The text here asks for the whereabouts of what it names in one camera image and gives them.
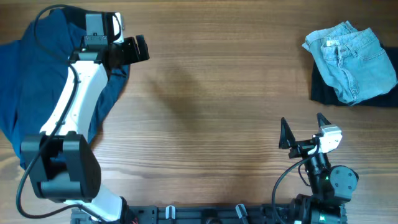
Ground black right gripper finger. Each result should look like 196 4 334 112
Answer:
279 117 297 149
317 113 331 127

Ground light denim shorts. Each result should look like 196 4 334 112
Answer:
302 21 397 105

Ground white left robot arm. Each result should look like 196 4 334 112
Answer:
16 35 150 223

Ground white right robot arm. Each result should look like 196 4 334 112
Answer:
271 113 359 223

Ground black folded garment right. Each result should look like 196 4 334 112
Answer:
310 45 398 108

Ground black garment under shirt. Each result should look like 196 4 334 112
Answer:
49 7 88 31

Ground dark blue shirt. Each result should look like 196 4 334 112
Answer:
0 8 131 170

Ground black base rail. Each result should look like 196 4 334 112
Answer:
70 202 348 224

